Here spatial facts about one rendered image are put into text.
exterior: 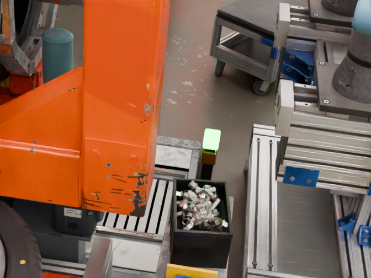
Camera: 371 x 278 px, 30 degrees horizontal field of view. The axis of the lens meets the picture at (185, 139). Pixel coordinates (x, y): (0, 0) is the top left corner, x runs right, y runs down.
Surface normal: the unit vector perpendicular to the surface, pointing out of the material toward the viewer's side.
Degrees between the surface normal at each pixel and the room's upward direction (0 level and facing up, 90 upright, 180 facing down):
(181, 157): 0
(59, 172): 90
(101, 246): 0
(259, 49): 0
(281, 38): 90
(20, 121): 90
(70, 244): 90
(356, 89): 73
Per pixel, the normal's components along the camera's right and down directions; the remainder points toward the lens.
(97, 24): -0.11, 0.57
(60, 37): 0.10, -0.81
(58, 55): 0.22, 0.55
